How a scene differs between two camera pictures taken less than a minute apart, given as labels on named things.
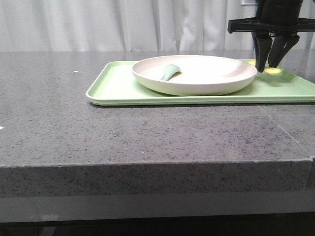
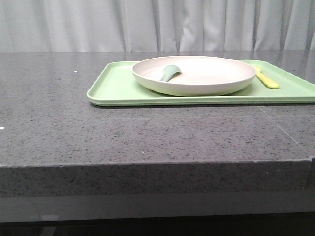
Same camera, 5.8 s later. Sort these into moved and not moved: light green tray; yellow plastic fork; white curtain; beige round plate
Moved: yellow plastic fork
Not moved: light green tray; beige round plate; white curtain
